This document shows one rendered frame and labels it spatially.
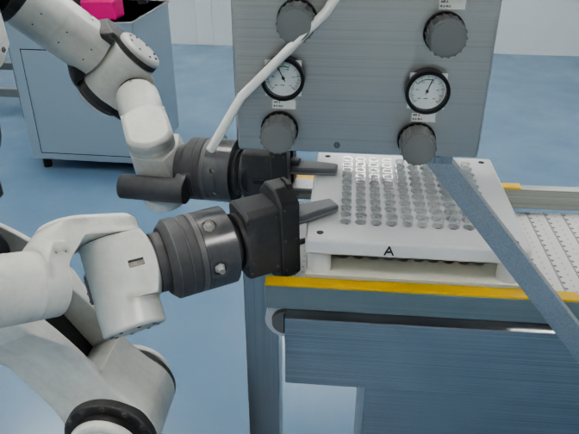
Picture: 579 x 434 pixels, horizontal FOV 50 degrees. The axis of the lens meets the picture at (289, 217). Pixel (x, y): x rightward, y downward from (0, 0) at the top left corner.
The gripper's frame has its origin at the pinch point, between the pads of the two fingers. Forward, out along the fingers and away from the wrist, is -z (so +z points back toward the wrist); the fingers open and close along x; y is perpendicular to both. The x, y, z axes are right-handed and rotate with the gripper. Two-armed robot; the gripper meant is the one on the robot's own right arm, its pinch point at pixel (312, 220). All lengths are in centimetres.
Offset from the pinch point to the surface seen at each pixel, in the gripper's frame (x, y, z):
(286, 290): 4.4, 5.6, 6.4
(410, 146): -15.3, 16.7, -0.6
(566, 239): 8.3, 8.4, -34.7
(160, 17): 26, -265, -56
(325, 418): 98, -53, -32
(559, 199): 6.0, 2.3, -39.5
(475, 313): 6.6, 16.6, -11.2
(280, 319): 9.3, 4.2, 6.6
